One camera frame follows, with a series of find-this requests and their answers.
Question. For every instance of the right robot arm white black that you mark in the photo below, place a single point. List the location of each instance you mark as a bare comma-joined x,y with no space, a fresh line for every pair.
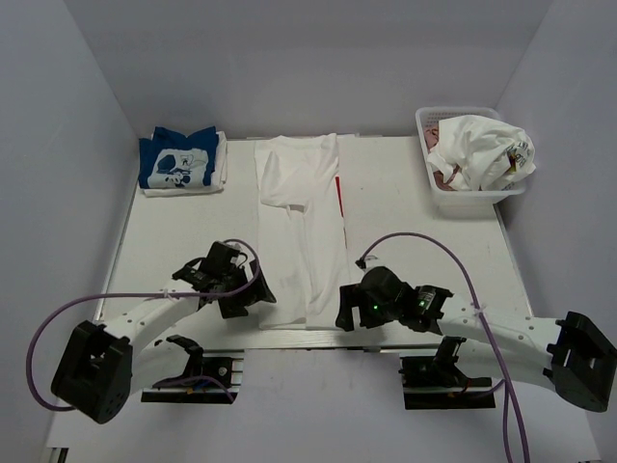
570,356

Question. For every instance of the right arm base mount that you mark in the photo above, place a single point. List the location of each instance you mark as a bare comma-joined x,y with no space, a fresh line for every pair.
428,388

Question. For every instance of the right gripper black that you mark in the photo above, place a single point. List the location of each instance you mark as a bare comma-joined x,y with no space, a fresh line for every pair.
349,307

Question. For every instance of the white t shirt red print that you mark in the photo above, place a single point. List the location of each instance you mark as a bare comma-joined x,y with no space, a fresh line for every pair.
301,242

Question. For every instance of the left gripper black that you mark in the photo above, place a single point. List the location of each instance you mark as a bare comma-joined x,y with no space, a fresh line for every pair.
252,291

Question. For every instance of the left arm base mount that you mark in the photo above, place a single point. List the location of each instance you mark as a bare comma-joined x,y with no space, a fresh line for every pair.
209,379

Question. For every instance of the folded white t shirt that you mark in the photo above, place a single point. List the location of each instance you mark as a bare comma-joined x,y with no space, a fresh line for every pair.
217,169

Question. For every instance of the pink t shirt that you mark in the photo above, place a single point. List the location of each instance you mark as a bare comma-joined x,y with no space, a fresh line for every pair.
442,172

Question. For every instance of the white t shirt black lettering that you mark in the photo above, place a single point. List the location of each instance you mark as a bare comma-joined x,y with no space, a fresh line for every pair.
490,155

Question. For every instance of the white plastic basket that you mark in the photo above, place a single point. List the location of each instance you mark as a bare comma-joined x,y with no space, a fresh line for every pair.
460,200

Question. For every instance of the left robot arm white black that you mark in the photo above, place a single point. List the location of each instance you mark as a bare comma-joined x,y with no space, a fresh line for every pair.
104,364

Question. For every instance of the folded blue t shirt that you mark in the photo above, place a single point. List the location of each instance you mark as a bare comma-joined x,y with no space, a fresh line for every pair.
164,138

